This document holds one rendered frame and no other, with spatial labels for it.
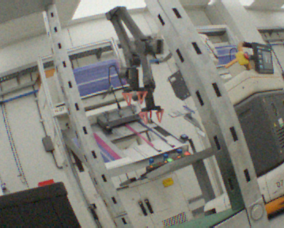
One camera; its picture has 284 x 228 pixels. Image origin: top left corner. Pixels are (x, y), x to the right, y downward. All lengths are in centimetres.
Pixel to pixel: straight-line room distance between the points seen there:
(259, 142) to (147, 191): 138
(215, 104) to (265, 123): 148
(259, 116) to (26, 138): 329
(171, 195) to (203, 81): 274
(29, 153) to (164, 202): 204
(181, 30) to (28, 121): 435
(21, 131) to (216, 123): 433
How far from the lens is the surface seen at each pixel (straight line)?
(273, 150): 188
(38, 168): 459
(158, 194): 310
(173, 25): 44
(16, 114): 476
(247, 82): 192
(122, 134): 311
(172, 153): 287
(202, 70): 43
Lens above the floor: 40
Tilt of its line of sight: 12 degrees up
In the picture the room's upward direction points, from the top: 22 degrees counter-clockwise
